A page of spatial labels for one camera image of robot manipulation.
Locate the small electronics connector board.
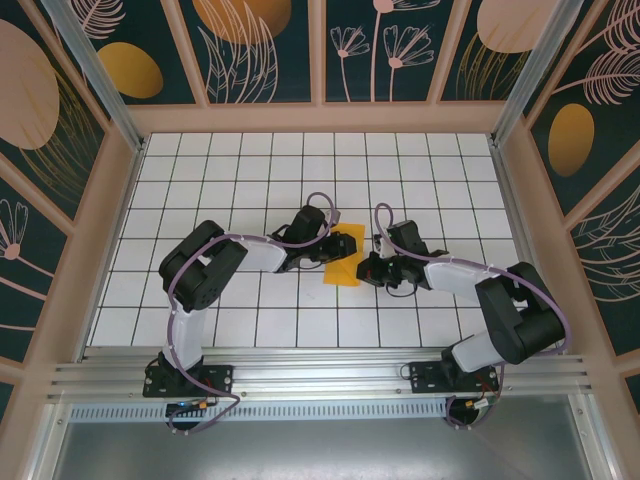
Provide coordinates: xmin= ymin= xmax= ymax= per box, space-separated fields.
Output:
xmin=464 ymin=395 xmax=502 ymax=412
xmin=167 ymin=398 xmax=220 ymax=417

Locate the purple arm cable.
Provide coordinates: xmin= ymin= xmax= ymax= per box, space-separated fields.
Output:
xmin=167 ymin=192 xmax=337 ymax=437
xmin=374 ymin=202 xmax=574 ymax=432

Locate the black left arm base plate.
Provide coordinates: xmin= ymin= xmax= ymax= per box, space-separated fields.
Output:
xmin=142 ymin=363 xmax=236 ymax=399

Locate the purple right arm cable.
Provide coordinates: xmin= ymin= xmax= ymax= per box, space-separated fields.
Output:
xmin=374 ymin=202 xmax=574 ymax=432

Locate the yellow cloth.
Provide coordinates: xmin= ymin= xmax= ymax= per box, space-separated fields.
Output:
xmin=323 ymin=222 xmax=367 ymax=288

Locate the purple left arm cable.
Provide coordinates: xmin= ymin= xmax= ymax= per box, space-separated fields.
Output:
xmin=167 ymin=192 xmax=337 ymax=437

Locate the aluminium mounting rail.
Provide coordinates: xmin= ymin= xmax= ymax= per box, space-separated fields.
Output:
xmin=47 ymin=344 xmax=596 ymax=402

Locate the grey metal plate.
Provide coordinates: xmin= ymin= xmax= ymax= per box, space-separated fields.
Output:
xmin=47 ymin=418 xmax=594 ymax=480

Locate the slotted grey cable duct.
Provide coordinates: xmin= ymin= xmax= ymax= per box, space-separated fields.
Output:
xmin=69 ymin=402 xmax=451 ymax=422

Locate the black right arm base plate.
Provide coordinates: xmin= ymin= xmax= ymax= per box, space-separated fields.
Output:
xmin=408 ymin=360 xmax=500 ymax=396

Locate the aluminium frame post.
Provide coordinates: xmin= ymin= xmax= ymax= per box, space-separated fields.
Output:
xmin=42 ymin=0 xmax=147 ymax=154
xmin=488 ymin=0 xmax=572 ymax=147

